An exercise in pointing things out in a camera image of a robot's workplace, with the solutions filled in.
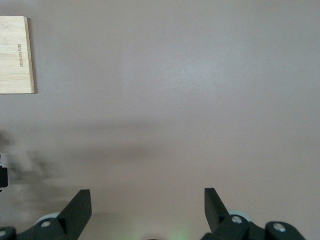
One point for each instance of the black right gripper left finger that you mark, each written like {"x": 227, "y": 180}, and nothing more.
{"x": 75, "y": 215}

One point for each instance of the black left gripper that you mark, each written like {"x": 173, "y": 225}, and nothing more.
{"x": 3, "y": 177}

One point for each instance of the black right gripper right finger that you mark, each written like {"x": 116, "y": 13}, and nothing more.
{"x": 215, "y": 215}

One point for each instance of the bamboo cutting board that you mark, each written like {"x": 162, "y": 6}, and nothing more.
{"x": 15, "y": 55}

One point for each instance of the brown table mat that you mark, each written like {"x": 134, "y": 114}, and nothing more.
{"x": 160, "y": 100}

